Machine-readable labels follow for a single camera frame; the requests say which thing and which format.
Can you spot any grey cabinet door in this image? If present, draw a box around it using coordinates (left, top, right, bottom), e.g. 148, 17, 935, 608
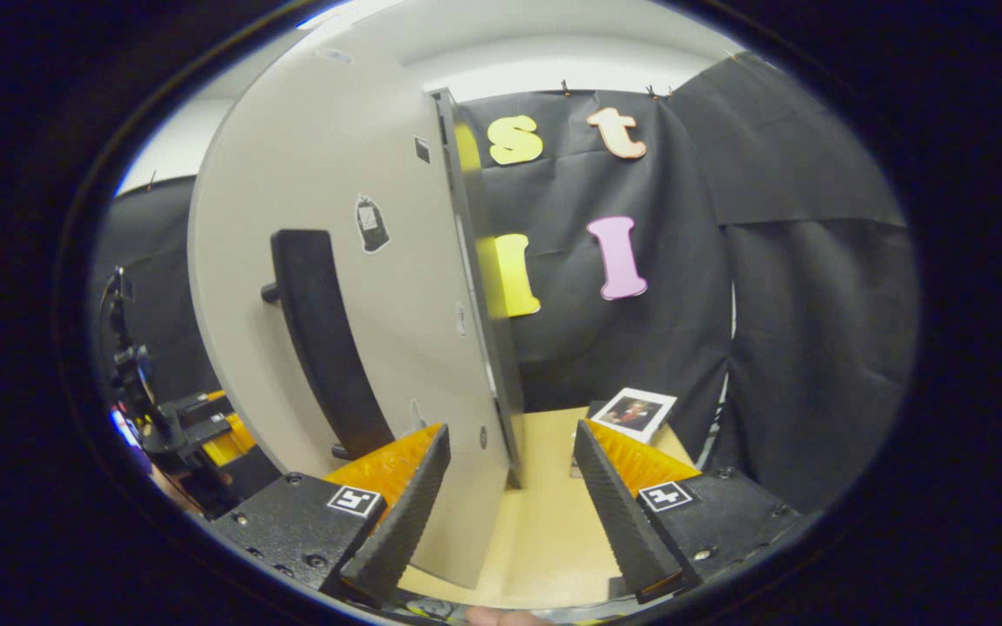
188, 22, 526, 590

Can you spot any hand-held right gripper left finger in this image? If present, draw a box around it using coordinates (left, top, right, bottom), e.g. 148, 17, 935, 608
204, 423, 452, 608

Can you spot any black door handle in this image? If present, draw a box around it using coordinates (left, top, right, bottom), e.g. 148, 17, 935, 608
260, 229, 397, 462

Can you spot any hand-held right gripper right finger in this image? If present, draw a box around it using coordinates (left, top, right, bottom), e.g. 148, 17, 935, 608
572, 419, 807, 606

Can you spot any black backdrop cloth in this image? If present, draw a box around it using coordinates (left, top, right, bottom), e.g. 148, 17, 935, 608
88, 52, 919, 514

